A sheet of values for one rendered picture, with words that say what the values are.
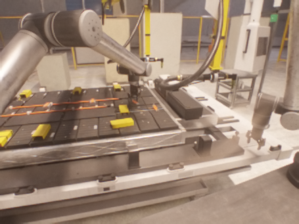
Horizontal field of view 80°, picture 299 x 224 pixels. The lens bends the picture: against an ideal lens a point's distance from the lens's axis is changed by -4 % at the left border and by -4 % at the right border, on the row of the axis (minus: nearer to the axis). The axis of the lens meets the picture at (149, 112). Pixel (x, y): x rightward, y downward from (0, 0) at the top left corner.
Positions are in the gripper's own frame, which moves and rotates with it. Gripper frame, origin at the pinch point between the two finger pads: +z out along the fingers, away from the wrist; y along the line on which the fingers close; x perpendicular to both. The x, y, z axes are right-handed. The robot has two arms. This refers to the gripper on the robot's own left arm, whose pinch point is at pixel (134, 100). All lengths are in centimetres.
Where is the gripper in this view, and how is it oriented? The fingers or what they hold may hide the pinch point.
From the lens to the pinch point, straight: 179.0
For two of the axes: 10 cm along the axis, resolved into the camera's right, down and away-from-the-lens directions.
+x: 5.5, 3.4, -7.6
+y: -8.3, 2.3, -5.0
